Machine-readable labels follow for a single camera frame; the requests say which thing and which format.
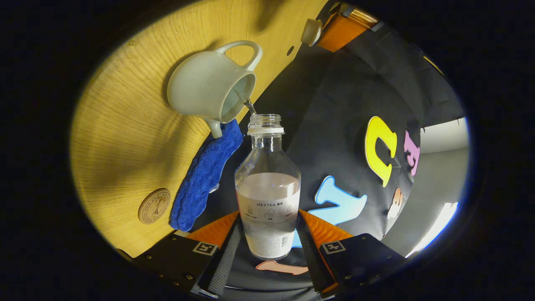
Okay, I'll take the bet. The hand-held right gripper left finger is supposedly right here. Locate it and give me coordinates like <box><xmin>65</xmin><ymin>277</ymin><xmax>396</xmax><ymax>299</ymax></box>
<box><xmin>132</xmin><ymin>210</ymin><xmax>242</xmax><ymax>298</ymax></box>

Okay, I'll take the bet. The blue towel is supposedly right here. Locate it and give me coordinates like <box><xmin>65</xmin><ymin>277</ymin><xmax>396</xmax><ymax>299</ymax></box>
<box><xmin>169</xmin><ymin>119</ymin><xmax>244</xmax><ymax>232</ymax></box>

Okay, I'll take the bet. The white ceramic teacup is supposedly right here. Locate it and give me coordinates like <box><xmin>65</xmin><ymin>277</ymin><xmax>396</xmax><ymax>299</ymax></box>
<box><xmin>167</xmin><ymin>40</ymin><xmax>263</xmax><ymax>139</ymax></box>

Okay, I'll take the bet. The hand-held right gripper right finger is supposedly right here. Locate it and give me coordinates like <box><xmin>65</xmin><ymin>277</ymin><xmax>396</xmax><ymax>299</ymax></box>
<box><xmin>298</xmin><ymin>209</ymin><xmax>408</xmax><ymax>298</ymax></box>

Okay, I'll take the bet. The round wooden coaster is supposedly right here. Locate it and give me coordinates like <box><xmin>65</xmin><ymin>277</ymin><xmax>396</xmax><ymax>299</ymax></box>
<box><xmin>138</xmin><ymin>188</ymin><xmax>171</xmax><ymax>225</ymax></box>

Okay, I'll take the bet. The clear plastic water bottle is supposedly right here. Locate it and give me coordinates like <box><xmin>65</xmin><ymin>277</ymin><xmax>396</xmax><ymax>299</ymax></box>
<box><xmin>234</xmin><ymin>114</ymin><xmax>302</xmax><ymax>261</ymax></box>

